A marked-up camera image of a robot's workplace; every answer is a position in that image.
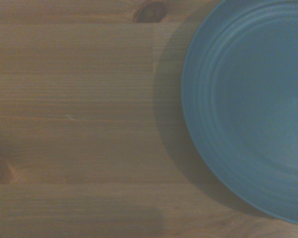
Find teal round plate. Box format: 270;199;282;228
181;0;298;227

